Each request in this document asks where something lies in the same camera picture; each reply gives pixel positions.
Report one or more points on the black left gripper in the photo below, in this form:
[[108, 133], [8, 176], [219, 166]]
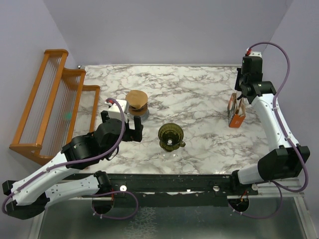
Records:
[[134, 135]]

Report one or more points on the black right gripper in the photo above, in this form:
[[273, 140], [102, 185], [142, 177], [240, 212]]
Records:
[[237, 85]]

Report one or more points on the brown wooden dripper collar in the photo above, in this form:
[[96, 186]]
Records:
[[138, 112]]

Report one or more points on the orange coffee filter box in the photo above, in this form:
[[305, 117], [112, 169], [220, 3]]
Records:
[[235, 111]]

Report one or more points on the dark green glass dripper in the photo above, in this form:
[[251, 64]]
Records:
[[171, 137]]

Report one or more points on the clear glass dripper cone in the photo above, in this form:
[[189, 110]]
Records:
[[171, 155]]

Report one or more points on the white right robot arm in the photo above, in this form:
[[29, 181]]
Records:
[[285, 153]]

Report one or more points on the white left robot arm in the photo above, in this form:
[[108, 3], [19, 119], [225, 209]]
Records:
[[30, 196]]

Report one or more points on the orange wooden rack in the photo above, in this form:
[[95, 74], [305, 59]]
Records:
[[49, 117]]

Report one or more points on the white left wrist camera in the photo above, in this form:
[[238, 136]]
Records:
[[114, 111]]

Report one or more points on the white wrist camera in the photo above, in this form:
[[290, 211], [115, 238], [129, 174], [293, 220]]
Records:
[[114, 111], [250, 52]]

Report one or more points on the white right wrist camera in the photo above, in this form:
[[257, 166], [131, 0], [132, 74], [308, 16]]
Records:
[[250, 52]]

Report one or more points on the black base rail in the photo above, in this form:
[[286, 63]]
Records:
[[171, 190]]

